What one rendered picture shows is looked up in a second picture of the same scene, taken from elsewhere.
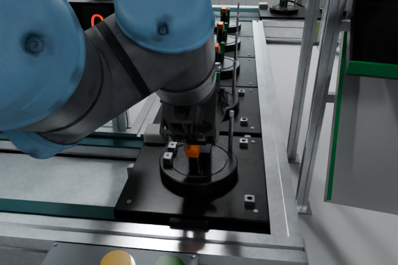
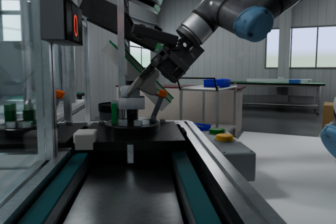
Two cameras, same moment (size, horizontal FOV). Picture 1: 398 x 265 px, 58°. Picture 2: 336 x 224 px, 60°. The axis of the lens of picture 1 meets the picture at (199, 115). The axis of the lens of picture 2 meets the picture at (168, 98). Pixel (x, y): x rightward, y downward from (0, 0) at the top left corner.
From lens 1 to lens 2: 0.96 m
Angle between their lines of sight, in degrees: 97
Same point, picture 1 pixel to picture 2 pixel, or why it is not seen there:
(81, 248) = (220, 147)
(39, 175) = (115, 211)
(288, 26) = not seen: outside the picture
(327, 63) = (123, 55)
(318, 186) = not seen: hidden behind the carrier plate
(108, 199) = (149, 172)
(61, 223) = (205, 154)
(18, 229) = (223, 163)
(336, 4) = (122, 26)
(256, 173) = not seen: hidden behind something
